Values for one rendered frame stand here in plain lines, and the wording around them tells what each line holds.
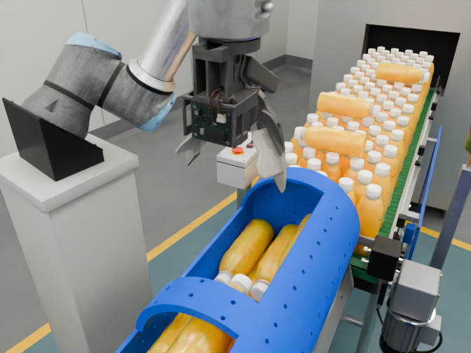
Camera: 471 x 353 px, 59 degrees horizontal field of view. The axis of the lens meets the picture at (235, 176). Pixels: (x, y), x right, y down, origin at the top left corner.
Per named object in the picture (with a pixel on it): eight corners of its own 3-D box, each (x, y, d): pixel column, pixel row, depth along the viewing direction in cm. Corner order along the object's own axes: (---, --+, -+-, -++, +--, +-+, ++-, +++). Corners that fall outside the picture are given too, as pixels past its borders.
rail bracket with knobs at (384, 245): (357, 275, 112) (363, 246, 107) (363, 259, 118) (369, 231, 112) (395, 288, 108) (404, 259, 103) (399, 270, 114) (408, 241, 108)
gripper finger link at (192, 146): (155, 164, 58) (184, 122, 52) (179, 146, 62) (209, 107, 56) (170, 179, 58) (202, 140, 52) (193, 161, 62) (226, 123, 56)
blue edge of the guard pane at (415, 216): (373, 332, 150) (402, 223, 124) (406, 213, 210) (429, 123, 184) (387, 337, 148) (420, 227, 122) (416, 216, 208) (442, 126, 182)
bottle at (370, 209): (344, 246, 121) (353, 193, 112) (358, 236, 125) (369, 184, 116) (364, 258, 117) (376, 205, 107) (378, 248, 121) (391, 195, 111)
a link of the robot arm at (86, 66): (49, 83, 126) (77, 33, 127) (101, 112, 130) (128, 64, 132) (40, 75, 111) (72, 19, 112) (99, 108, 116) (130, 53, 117)
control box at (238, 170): (216, 182, 134) (216, 154, 128) (244, 155, 149) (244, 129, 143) (244, 190, 130) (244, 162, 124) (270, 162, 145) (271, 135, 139)
